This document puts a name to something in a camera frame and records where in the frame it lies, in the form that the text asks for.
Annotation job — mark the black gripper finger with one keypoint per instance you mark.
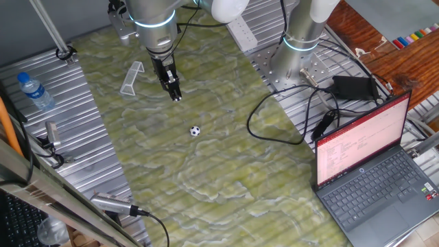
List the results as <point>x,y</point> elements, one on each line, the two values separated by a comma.
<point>175,89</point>
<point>167,87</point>

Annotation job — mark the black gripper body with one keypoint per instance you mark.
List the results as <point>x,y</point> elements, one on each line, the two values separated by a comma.
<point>161,67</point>

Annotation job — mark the black white soccer ball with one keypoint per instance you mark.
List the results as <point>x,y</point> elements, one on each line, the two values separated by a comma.
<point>195,131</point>

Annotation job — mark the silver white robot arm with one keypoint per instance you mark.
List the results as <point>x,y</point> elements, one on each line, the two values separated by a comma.
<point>154,13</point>

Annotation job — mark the white mesh toy goal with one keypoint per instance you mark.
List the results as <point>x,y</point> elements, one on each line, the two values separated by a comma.
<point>132,80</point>

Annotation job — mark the white power strip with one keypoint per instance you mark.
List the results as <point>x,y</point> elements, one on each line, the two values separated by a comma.
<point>241,32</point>

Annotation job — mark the green marble pattern mat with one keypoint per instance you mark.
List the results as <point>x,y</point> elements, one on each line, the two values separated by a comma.
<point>212,178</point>

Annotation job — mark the aluminium pole with clamp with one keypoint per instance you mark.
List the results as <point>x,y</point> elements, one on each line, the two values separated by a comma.
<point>51,29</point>

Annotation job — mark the clear water bottle blue cap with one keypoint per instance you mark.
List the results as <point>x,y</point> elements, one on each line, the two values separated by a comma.
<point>36,92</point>

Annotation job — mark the metal cylinder connector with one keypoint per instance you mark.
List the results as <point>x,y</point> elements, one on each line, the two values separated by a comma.
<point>308,77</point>

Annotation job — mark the black plug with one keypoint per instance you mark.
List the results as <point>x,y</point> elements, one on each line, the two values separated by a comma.
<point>322,126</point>

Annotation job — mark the orange pole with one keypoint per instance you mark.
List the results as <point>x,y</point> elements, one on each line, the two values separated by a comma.
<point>7,128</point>

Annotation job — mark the brown cardboard box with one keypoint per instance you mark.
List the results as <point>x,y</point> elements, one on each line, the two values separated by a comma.
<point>80,241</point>

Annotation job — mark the black power adapter brick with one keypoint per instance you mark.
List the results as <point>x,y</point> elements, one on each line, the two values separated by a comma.
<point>353,87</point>

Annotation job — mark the clear plastic container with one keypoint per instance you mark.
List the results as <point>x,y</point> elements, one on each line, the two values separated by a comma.
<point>51,231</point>

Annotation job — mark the black keyboard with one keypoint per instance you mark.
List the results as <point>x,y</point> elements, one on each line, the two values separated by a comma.
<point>17,223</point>

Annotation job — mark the grey laptop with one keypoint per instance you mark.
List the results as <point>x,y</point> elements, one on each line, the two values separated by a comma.
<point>370,185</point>

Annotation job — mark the red colour stick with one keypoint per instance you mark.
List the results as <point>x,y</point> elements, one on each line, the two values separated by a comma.
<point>397,44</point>

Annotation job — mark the brown wooden desk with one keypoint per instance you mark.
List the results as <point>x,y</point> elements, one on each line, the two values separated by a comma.
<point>404,65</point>

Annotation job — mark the grey board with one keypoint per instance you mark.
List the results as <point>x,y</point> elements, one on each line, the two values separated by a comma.
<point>394,15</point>

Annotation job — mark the blue colour stick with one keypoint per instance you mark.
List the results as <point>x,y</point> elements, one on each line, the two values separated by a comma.
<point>403,41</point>

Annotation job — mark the purple colour stick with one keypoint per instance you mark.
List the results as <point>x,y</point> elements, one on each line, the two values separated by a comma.
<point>409,38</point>

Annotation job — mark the yellow colour stick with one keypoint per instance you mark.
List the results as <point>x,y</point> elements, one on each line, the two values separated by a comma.
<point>414,36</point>

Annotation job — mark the green colour stick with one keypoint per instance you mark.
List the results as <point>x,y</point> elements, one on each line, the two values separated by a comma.
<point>418,34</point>

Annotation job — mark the orange colour stick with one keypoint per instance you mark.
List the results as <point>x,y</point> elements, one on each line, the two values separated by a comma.
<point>424,32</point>

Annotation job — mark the grey metal bar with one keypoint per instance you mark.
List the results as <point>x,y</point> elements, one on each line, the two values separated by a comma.
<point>427,142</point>

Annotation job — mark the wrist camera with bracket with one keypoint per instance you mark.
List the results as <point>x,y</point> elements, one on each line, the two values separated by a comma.
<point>120,25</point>

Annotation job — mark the silver perforated base plate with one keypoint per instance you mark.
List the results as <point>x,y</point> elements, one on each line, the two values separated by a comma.
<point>264,63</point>

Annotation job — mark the silver depth camera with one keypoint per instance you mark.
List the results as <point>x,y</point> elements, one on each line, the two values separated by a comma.
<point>53,133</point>
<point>109,204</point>

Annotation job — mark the black silver camera stand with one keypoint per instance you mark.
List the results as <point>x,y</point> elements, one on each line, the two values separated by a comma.
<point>56,159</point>

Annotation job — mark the metal frame beam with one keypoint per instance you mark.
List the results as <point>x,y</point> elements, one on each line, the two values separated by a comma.
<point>44,192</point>

